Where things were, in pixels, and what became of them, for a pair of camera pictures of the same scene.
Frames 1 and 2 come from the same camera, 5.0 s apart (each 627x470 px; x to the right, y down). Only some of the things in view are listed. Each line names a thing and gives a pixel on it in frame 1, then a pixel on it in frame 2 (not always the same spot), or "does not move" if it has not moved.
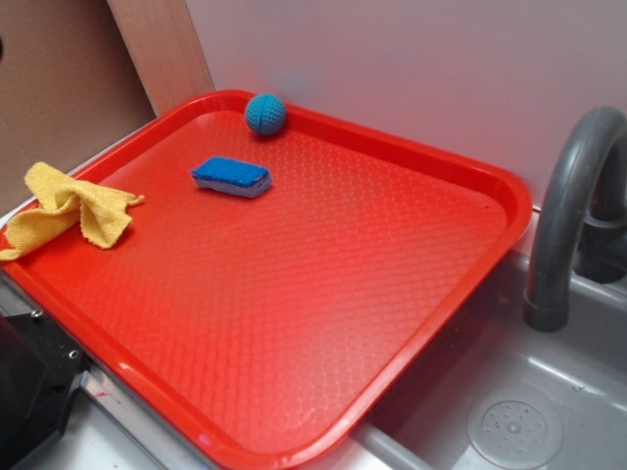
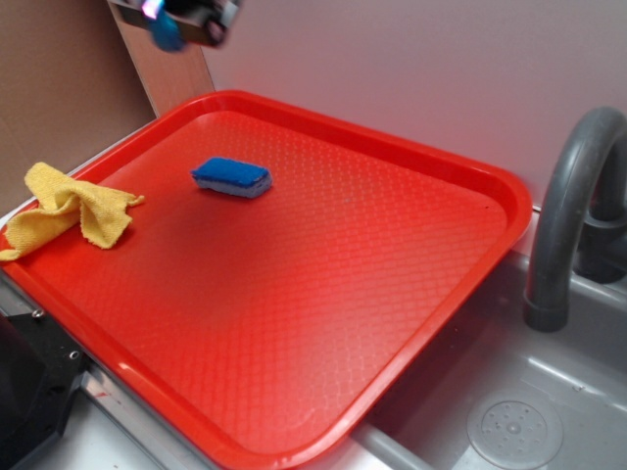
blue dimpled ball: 265,114 -> 164,29
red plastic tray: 250,325 does not move
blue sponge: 232,175 does not move
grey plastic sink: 495,394 does not move
